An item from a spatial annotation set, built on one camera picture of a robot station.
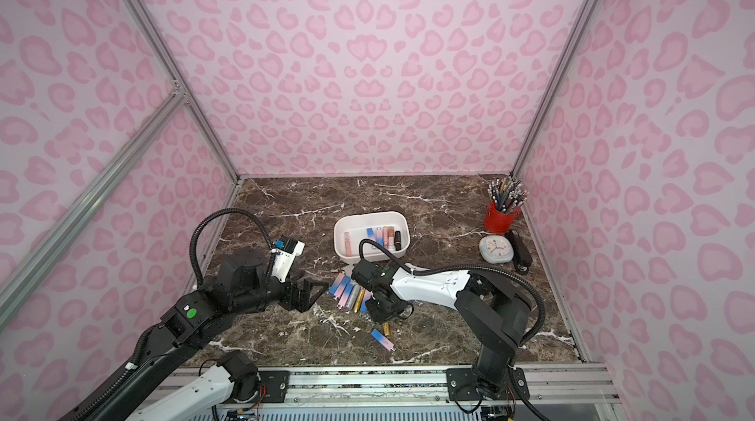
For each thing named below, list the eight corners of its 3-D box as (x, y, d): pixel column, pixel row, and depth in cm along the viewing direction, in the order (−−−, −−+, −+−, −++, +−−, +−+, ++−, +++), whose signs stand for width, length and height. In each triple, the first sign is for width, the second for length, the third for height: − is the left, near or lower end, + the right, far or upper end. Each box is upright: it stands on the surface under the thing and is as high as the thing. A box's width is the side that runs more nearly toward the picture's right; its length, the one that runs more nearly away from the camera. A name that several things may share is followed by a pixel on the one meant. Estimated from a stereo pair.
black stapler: (517, 273, 95) (522, 266, 91) (505, 235, 104) (510, 227, 100) (529, 273, 95) (535, 266, 91) (516, 235, 104) (521, 227, 100)
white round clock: (482, 263, 97) (485, 258, 95) (477, 240, 103) (479, 235, 100) (513, 263, 97) (516, 258, 95) (506, 240, 103) (509, 235, 100)
